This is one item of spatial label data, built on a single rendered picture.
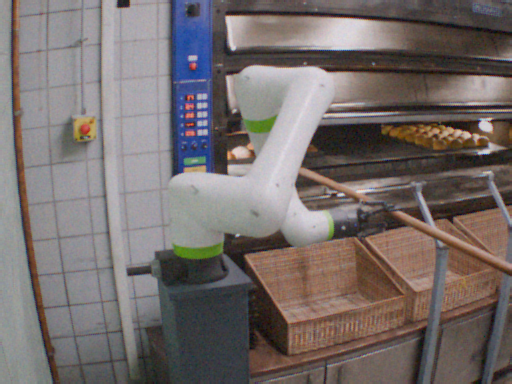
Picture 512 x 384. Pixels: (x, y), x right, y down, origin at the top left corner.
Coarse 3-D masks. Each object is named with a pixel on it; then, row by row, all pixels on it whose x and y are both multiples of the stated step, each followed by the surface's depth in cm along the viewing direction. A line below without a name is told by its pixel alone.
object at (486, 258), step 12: (300, 168) 258; (324, 180) 238; (348, 192) 221; (396, 216) 192; (408, 216) 188; (420, 228) 180; (432, 228) 175; (444, 240) 169; (456, 240) 164; (468, 252) 158; (480, 252) 154; (492, 264) 148; (504, 264) 144
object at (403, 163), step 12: (432, 156) 297; (444, 156) 297; (456, 156) 299; (468, 156) 303; (480, 156) 307; (492, 156) 311; (504, 156) 315; (312, 168) 271; (324, 168) 271; (336, 168) 272; (348, 168) 274; (360, 168) 277; (372, 168) 279; (384, 168) 282; (396, 168) 285; (408, 168) 288; (300, 180) 266
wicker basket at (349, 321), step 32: (256, 256) 263; (288, 256) 268; (320, 256) 273; (352, 256) 279; (288, 288) 267; (320, 288) 273; (352, 288) 279; (384, 288) 257; (256, 320) 256; (288, 320) 224; (320, 320) 227; (352, 320) 233; (384, 320) 250; (288, 352) 226
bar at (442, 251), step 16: (464, 176) 257; (480, 176) 260; (368, 192) 236; (384, 192) 239; (416, 192) 245; (496, 192) 260; (432, 224) 238; (432, 288) 238; (432, 304) 238; (432, 320) 239; (496, 320) 262; (432, 336) 241; (496, 336) 262; (432, 352) 243; (496, 352) 265
